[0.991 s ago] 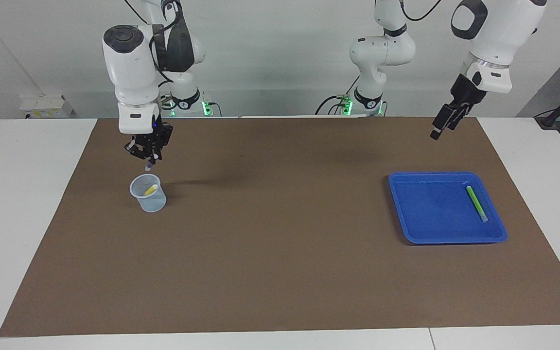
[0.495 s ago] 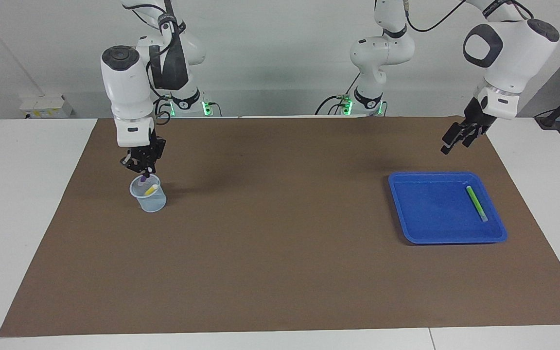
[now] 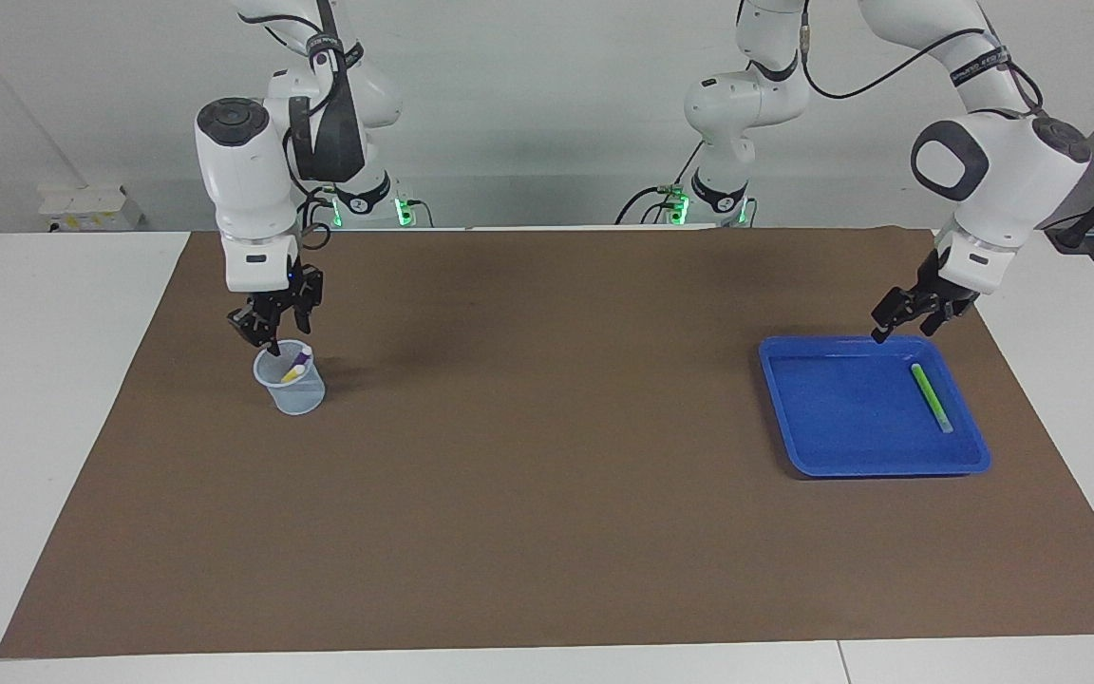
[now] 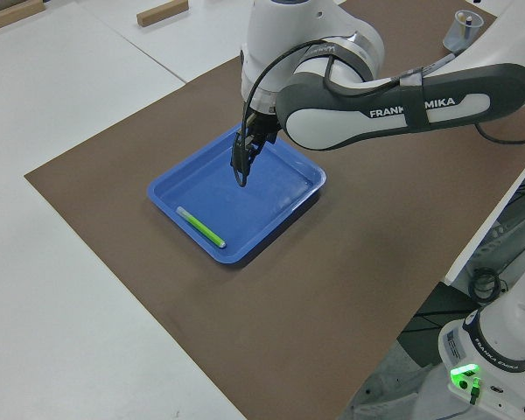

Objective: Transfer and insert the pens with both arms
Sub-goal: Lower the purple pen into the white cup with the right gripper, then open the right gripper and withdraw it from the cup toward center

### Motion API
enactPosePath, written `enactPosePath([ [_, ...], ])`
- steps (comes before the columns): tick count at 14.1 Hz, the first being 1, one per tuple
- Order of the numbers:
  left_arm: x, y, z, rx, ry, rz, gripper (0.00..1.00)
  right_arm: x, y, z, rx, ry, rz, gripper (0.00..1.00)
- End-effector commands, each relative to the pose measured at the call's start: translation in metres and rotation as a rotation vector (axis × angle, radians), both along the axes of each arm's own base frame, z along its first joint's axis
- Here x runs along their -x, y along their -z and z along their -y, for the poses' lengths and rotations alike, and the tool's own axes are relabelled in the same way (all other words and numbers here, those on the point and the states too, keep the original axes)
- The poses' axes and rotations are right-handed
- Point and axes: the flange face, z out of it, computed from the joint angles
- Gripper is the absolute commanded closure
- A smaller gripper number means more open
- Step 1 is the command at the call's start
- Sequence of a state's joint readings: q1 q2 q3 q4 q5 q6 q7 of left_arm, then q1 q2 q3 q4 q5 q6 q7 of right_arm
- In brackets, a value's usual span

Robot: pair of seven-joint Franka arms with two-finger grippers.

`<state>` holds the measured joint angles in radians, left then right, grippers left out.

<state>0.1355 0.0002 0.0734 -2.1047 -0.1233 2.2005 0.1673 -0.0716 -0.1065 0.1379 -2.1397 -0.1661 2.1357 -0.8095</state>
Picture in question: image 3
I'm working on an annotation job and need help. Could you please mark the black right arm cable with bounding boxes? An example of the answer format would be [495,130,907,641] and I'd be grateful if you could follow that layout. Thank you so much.
[234,0,363,253]

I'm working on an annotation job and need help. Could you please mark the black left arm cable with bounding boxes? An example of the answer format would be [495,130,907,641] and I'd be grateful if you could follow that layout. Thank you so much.
[799,0,1047,120]

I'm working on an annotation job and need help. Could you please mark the blue plastic tray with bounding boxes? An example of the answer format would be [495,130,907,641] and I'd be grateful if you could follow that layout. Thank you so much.
[758,334,992,478]

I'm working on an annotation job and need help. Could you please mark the translucent plastic cup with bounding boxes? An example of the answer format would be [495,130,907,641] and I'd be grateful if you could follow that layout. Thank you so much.
[253,339,327,416]

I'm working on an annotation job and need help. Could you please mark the white power strip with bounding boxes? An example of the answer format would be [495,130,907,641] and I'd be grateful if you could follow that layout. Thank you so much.
[39,185,144,232]

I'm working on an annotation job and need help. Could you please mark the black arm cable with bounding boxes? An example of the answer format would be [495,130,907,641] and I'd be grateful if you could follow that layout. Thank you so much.
[799,0,1047,120]
[234,0,363,253]

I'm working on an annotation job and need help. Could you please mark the green pen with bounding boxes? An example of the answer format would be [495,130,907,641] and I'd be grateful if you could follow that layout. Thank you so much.
[909,362,955,435]

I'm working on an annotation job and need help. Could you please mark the brown table mat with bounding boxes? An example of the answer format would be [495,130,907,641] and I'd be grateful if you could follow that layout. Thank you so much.
[0,226,1094,659]

